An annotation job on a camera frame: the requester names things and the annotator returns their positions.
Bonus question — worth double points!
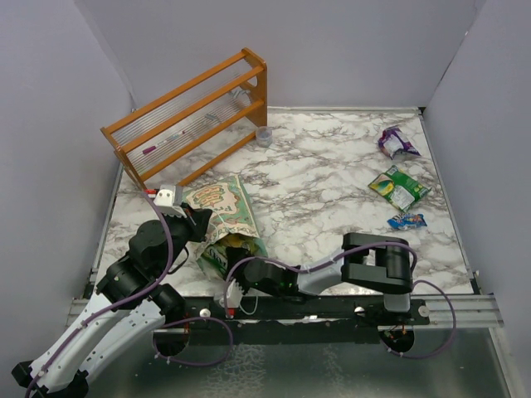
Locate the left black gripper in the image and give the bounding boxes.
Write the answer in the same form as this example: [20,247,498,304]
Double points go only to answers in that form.
[157,201,212,276]

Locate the green paper bag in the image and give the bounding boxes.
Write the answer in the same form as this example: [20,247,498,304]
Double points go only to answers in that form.
[183,176,267,262]

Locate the blue candy packet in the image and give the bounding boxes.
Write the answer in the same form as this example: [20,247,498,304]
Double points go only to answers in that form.
[387,213,427,231]

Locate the green chips packet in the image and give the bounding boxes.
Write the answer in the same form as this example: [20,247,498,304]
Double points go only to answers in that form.
[368,166,431,212]

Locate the purple snack packet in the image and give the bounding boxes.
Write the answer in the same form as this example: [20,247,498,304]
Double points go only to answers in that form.
[378,126,421,159]

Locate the green yellow snack packet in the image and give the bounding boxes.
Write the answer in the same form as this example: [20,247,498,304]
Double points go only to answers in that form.
[197,233,265,279]

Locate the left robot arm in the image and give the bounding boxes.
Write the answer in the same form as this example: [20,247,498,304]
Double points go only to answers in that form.
[12,203,212,397]

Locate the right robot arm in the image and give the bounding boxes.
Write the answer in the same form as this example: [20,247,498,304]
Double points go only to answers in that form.
[217,233,417,324]

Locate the purple marker pen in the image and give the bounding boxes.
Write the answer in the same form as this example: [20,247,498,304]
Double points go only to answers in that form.
[142,130,186,156]

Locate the small clear plastic cup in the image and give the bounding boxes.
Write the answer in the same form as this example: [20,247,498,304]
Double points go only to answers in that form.
[256,126,273,148]

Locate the grey clip on rack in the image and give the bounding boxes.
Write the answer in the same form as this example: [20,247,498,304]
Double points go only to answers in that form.
[230,88,251,100]

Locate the orange wooden rack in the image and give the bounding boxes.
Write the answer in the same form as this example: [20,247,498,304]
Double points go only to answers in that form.
[101,48,268,190]

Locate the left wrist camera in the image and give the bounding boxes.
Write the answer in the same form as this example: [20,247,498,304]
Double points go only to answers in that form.
[144,184,186,218]

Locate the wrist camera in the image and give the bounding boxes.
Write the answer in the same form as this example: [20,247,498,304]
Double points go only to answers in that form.
[144,184,186,218]
[214,279,245,319]

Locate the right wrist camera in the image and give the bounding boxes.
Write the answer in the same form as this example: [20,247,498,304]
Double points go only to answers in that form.
[214,279,245,319]

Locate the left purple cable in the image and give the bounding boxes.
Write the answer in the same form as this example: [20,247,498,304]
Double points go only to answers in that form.
[24,190,173,398]

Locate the purple cable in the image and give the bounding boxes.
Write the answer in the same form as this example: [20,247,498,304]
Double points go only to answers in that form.
[223,242,457,360]
[24,190,173,398]

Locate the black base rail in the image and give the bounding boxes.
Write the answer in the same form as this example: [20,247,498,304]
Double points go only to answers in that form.
[144,281,441,347]

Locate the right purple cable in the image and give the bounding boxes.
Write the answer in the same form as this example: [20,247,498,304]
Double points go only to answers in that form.
[223,242,457,360]

